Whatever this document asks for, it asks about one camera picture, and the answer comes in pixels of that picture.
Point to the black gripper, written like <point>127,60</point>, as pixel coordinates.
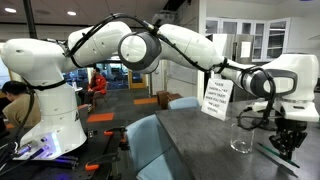
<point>291,128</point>

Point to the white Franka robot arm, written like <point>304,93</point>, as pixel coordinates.
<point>50,110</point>

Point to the clear glass cup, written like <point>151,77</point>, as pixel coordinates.
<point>242,140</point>

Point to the white printed paper sign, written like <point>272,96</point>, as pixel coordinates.
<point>217,99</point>

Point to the white paper note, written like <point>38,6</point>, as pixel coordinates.
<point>245,49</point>

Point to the white glass door cabinets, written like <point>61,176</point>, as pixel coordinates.
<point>276,40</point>

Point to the light blue chair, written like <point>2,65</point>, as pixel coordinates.
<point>146,143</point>
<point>183,102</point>

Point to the yellow framed door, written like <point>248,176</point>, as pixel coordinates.
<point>137,81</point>

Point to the orange chair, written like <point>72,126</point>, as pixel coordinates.
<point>107,90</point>

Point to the person in red jacket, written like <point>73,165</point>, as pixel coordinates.
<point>97,84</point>

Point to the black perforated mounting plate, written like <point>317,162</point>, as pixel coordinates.
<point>50,170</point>

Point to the round ceiling light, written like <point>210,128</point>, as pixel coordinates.
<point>10,10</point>
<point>71,13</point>

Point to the person in tan shirt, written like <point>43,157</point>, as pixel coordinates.
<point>20,111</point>

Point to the black vertical pole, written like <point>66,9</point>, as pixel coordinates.
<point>30,20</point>

